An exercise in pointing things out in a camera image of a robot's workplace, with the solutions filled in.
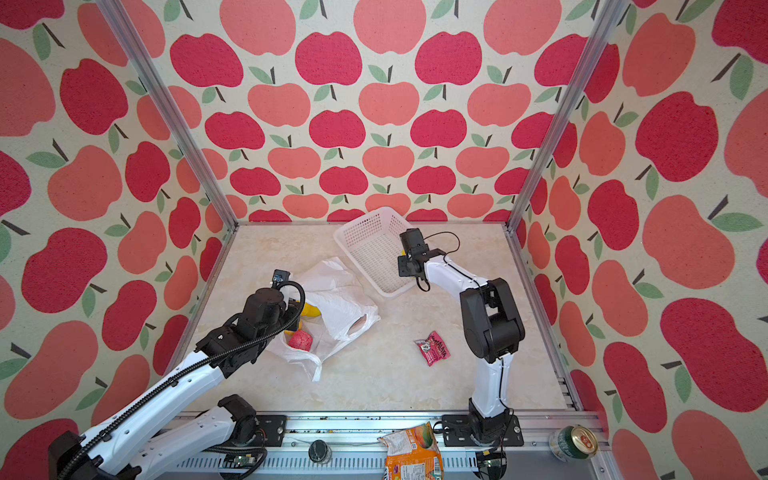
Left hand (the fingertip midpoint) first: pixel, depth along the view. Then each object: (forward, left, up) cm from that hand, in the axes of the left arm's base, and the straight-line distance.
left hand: (300, 302), depth 79 cm
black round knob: (-33, -8, -7) cm, 35 cm away
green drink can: (-32, -64, -7) cm, 72 cm away
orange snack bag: (-33, -29, -13) cm, 46 cm away
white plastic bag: (-2, -9, -1) cm, 10 cm away
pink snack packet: (-6, -37, -17) cm, 41 cm away
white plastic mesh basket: (+37, -19, -16) cm, 45 cm away
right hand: (+20, -33, -9) cm, 40 cm away
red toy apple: (-5, +2, -12) cm, 13 cm away
